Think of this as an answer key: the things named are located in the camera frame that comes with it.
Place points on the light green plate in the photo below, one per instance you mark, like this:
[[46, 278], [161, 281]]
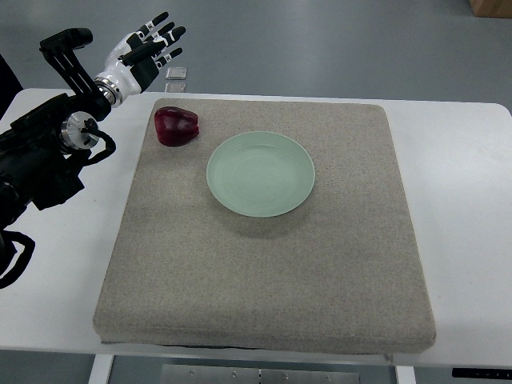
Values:
[[260, 174]]

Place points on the beige fabric cushion mat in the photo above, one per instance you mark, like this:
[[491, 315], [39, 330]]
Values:
[[340, 274]]

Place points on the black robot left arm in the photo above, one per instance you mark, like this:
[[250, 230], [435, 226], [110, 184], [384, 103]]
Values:
[[43, 151]]

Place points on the clear square floor socket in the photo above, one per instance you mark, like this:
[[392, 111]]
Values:
[[176, 73]]

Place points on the dark red apple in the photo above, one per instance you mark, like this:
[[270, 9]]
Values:
[[175, 126]]

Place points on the white table leg left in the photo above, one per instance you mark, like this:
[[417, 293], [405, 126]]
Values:
[[101, 369]]

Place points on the white table leg right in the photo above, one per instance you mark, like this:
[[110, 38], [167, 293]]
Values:
[[405, 375]]

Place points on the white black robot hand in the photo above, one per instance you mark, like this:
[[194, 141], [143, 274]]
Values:
[[135, 62]]

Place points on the black table control panel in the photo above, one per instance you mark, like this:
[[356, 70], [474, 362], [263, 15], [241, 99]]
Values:
[[481, 373]]

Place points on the brown cardboard box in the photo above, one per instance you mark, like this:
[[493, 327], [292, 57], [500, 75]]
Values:
[[491, 8]]

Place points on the white table leg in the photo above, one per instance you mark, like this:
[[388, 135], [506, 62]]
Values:
[[405, 375], [101, 369]]

